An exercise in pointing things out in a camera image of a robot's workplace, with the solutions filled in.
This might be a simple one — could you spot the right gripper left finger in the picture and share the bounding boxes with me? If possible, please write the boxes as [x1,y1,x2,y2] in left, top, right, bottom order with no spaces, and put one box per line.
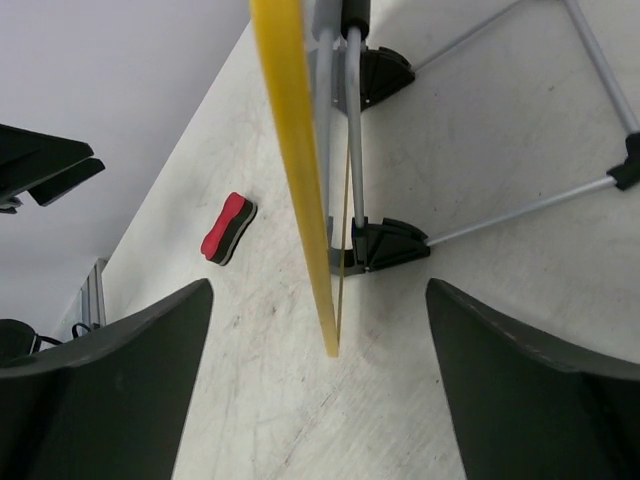
[1,279,214,479]

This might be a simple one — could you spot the whiteboard wire stand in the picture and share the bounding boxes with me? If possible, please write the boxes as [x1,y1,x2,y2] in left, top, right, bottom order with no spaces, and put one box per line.
[313,1,639,279]

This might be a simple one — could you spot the yellow framed whiteboard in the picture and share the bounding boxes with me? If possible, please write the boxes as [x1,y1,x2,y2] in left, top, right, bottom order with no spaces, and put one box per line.
[250,1,350,358]

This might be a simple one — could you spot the aluminium mounting rail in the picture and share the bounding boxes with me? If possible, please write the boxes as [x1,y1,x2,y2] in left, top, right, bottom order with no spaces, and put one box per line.
[60,258,107,341]

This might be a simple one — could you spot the red black whiteboard eraser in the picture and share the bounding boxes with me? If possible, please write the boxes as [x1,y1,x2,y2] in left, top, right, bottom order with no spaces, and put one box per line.
[200,192,258,266]

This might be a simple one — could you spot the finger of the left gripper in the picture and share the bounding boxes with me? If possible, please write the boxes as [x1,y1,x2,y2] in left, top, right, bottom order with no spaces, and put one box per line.
[1,125,93,200]
[28,158,105,206]

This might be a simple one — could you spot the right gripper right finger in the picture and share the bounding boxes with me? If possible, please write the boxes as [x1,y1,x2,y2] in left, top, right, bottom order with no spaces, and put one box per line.
[426,279,639,479]

